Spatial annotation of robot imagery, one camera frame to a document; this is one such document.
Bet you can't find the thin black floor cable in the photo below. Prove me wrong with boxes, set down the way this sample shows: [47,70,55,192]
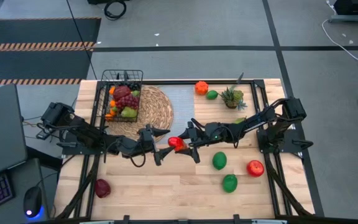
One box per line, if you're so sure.
[65,0,93,74]

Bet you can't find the black hazard-striped floor mat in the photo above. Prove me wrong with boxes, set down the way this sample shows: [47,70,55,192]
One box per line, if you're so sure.
[0,17,102,85]

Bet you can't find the grey rectangular placemat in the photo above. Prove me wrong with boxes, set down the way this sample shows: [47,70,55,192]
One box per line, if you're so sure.
[158,85,196,142]

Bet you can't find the white floor cable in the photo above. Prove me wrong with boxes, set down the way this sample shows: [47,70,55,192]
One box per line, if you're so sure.
[321,0,358,62]

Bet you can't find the dark grey monitor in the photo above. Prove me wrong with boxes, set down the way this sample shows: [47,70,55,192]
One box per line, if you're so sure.
[0,83,28,181]

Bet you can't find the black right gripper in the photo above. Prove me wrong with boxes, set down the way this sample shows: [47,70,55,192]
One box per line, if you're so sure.
[173,120,229,165]

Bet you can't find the grey desk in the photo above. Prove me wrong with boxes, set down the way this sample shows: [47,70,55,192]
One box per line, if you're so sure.
[0,157,58,224]

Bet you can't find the red grape bunch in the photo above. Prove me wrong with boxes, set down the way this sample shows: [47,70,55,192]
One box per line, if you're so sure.
[116,94,140,110]

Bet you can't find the black computer mouse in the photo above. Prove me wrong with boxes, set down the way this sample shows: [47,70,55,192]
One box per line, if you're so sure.
[22,185,43,218]

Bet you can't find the bright red apple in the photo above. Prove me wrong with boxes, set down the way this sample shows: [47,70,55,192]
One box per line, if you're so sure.
[246,159,265,178]

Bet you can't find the grey metal stand leg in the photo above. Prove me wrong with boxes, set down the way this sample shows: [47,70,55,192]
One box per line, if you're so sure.
[328,0,358,24]

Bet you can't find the black wire basket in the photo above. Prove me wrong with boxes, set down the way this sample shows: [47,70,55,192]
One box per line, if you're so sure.
[100,69,144,124]

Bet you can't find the coiled black cable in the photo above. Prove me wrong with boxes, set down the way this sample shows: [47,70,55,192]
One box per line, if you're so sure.
[103,0,127,21]

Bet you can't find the black cabinet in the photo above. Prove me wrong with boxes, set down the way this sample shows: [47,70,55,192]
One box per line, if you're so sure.
[334,0,358,16]

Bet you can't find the red orange mango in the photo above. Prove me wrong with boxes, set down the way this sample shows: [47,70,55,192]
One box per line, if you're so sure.
[167,136,188,152]

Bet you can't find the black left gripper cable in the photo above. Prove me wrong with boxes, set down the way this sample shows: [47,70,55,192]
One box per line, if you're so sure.
[130,146,147,168]

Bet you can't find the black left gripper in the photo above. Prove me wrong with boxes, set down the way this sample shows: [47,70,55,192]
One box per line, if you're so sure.
[135,123,177,167]

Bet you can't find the dark red apple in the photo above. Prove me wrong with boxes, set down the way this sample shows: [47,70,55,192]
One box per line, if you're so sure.
[112,85,132,101]
[94,179,112,199]

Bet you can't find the round woven placemat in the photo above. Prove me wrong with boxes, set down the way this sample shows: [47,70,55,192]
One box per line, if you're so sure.
[106,84,174,144]

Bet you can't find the potted succulent plant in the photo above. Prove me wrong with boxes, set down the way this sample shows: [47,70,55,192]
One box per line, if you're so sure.
[219,72,248,111]

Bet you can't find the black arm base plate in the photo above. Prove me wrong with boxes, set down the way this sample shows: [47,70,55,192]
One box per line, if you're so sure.
[56,130,107,156]
[256,129,314,154]

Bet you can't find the black power adapter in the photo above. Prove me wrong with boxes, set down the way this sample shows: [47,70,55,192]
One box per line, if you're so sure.
[36,129,51,140]

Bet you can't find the round green fruit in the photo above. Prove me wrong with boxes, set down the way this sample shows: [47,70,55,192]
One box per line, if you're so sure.
[222,174,239,194]
[212,151,228,171]

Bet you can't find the black aluminium rig frame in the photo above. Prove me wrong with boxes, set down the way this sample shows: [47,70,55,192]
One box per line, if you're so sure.
[54,78,316,224]

